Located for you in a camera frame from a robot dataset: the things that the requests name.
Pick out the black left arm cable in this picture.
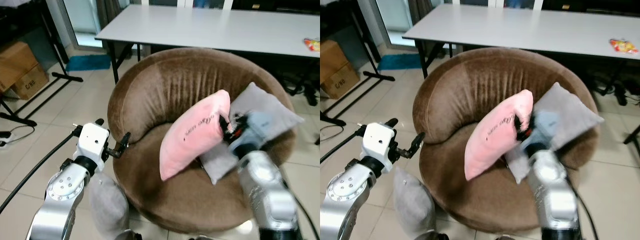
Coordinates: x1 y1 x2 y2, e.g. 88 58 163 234
0 125 84 215
320 125 368 165

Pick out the brown round velvet sofa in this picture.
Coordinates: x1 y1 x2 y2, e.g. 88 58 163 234
413 46 600 235
107 46 300 235

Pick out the black metal rack stand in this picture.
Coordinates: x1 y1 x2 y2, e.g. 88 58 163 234
0 0 84 128
320 0 395 128

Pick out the plain brown cardboard box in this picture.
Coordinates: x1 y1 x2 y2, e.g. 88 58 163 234
320 39 352 85
0 40 40 93

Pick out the white folding table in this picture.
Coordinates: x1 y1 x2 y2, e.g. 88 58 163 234
94 4 321 85
402 4 640 81

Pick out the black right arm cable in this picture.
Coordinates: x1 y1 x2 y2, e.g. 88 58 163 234
564 174 602 240
280 177 321 240

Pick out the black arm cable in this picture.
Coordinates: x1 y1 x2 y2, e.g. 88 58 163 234
564 174 602 240
320 125 368 165
280 177 321 240
0 125 84 215

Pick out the pink pillow with print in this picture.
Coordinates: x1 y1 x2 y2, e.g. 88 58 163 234
464 89 535 182
159 89 232 182

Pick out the black floor cables bundle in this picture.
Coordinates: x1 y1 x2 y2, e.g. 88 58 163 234
277 67 321 107
587 70 640 107

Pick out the blue floor mat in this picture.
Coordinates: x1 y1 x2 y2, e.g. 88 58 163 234
65 54 112 72
377 53 424 71

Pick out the brown curtain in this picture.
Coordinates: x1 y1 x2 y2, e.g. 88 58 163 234
407 0 434 24
95 0 122 27

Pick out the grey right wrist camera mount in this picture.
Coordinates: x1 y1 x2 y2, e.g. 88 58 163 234
531 110 562 145
243 110 274 147

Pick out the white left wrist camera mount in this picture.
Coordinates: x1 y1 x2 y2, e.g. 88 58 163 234
360 122 396 161
75 122 110 162

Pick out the cardboard box printed C/NO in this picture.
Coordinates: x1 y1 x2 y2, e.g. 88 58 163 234
321 63 361 100
9 64 50 100

